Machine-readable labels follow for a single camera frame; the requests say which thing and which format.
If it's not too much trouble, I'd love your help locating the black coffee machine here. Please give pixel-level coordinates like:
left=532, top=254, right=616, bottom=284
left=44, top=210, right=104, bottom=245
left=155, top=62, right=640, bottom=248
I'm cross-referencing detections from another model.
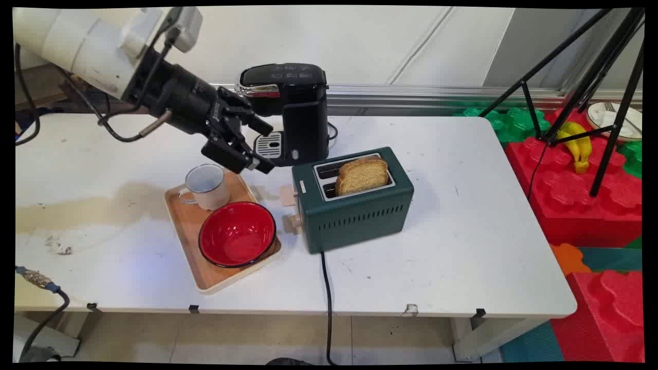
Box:
left=235, top=63, right=330, bottom=167

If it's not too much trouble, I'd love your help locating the cable with metal connector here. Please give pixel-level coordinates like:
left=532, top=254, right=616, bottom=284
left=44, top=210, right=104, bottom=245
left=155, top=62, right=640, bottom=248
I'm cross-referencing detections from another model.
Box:
left=15, top=266, right=71, bottom=363

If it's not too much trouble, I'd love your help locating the white enamel mug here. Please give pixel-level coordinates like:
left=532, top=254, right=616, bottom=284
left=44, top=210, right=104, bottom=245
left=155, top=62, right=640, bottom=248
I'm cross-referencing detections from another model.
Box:
left=178, top=164, right=231, bottom=211

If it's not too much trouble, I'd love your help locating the toast bread slice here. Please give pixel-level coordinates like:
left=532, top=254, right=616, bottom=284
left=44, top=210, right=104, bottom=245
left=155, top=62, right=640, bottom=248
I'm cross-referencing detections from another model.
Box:
left=335, top=156, right=390, bottom=196

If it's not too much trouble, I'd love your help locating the black toaster power cord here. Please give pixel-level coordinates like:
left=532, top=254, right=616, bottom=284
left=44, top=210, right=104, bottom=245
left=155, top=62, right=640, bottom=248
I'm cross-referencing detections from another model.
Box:
left=320, top=251, right=338, bottom=365

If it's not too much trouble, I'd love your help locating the wooden serving tray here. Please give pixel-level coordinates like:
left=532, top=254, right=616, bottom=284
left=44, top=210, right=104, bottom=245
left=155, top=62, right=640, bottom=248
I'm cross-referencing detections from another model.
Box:
left=164, top=170, right=282, bottom=295

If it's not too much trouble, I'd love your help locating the red bowl black rim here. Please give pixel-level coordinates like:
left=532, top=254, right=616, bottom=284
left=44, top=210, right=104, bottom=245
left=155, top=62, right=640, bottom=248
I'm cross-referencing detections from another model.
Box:
left=198, top=201, right=277, bottom=269

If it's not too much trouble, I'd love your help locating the yellow banana bunch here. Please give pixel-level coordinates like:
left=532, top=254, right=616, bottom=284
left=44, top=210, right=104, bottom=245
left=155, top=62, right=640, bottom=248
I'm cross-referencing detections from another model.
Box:
left=558, top=121, right=593, bottom=174

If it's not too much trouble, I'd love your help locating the large red foam block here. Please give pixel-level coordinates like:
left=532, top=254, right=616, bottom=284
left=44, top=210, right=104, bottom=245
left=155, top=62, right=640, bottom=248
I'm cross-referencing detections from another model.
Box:
left=504, top=107, right=643, bottom=248

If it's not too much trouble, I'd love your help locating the orange foam piece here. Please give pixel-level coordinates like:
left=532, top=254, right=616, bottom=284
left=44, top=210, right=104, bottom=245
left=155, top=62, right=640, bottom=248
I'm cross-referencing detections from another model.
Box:
left=549, top=243, right=593, bottom=277

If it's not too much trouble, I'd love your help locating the white plate with fork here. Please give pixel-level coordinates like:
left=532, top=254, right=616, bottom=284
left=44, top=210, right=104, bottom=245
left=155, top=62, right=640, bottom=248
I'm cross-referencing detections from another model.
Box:
left=586, top=101, right=643, bottom=143

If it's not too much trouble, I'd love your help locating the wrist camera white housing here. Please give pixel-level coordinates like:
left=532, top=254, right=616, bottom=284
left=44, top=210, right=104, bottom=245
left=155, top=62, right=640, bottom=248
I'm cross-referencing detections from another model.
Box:
left=119, top=7, right=203, bottom=54

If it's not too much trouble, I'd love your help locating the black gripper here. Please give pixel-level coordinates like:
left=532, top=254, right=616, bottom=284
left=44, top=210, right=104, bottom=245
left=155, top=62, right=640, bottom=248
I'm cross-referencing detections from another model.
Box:
left=125, top=47, right=276, bottom=175

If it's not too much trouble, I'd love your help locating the black camera tripod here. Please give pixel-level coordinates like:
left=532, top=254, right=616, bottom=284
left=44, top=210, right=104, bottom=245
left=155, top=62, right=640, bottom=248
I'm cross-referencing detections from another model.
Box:
left=478, top=7, right=645, bottom=198

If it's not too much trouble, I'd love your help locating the green foam block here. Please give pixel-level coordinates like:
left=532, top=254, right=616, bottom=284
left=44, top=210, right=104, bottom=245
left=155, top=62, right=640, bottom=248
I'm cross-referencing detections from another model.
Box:
left=452, top=106, right=552, bottom=143

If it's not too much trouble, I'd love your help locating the green two-slot toaster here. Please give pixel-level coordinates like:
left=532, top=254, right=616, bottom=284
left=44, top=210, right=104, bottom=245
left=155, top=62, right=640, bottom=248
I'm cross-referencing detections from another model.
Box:
left=280, top=147, right=415, bottom=255

